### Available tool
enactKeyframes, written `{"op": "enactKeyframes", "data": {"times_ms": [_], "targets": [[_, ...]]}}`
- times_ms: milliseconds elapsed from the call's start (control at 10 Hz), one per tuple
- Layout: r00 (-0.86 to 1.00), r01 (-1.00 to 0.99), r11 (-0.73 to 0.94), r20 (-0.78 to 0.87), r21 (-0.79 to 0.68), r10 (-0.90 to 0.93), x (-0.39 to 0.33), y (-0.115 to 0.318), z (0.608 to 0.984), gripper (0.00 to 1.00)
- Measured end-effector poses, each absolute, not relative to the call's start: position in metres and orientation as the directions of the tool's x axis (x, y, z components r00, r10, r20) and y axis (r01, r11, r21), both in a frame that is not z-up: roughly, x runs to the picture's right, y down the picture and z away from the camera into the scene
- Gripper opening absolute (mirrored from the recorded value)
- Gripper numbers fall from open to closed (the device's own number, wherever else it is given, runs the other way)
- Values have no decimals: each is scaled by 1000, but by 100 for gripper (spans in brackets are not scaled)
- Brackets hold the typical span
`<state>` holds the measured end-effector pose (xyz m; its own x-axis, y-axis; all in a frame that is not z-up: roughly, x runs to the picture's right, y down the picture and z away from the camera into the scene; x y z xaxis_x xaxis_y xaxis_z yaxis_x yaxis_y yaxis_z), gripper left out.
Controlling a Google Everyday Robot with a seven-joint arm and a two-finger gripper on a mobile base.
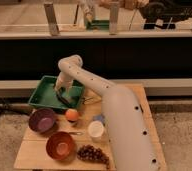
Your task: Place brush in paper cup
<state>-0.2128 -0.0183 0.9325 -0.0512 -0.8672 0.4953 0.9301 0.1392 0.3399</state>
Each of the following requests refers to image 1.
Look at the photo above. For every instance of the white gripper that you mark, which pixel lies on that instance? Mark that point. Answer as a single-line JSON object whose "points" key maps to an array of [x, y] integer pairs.
{"points": [[63, 80]]}

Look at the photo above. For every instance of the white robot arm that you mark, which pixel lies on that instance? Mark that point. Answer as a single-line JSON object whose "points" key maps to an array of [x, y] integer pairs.
{"points": [[129, 137]]}

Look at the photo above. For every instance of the white paper cup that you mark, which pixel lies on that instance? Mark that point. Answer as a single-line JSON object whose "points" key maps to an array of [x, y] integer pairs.
{"points": [[95, 129]]}

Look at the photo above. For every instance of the green plastic tray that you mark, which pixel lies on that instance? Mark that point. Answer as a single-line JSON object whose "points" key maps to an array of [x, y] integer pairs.
{"points": [[44, 96]]}

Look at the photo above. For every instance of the orange fruit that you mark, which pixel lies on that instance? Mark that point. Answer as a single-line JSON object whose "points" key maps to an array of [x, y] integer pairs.
{"points": [[72, 115]]}

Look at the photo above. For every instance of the purple bowl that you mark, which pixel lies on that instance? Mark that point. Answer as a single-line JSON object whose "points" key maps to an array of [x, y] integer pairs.
{"points": [[41, 120]]}

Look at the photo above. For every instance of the blue sponge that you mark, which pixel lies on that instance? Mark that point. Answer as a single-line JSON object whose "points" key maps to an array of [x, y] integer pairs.
{"points": [[100, 118]]}

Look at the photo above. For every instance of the metal spoon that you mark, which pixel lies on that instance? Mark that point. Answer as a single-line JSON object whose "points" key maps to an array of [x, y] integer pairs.
{"points": [[76, 133]]}

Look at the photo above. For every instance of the orange-brown bowl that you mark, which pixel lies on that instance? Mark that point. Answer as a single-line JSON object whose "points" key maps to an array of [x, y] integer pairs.
{"points": [[60, 146]]}

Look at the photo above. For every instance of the bunch of dark grapes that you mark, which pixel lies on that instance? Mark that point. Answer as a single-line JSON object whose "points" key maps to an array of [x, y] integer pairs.
{"points": [[89, 153]]}

